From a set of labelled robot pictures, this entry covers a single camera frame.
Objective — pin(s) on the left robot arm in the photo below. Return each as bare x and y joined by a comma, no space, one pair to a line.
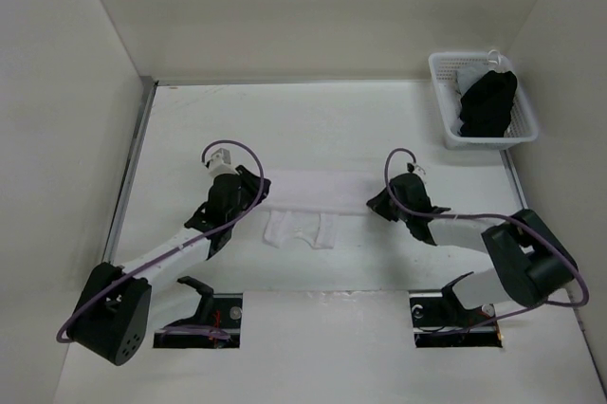
111,316

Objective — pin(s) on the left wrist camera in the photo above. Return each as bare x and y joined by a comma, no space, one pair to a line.
220,163

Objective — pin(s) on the grey white garment in basket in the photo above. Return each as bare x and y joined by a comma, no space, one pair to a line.
467,76

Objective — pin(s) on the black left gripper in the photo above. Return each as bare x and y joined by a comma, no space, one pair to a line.
251,182

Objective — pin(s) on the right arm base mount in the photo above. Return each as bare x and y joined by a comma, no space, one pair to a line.
441,321

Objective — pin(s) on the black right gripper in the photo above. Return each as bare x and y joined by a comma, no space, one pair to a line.
378,204

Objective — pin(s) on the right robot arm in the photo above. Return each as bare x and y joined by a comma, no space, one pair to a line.
528,263

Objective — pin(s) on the black tank top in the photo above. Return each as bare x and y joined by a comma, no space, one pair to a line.
486,108

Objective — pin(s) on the white plastic laundry basket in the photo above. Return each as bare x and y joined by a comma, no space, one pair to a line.
523,127

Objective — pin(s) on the white tank top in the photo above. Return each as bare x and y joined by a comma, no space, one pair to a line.
308,205

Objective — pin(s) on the white basket tag loop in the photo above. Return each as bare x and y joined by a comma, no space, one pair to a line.
494,58

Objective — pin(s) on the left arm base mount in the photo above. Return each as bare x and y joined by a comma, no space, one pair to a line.
197,317

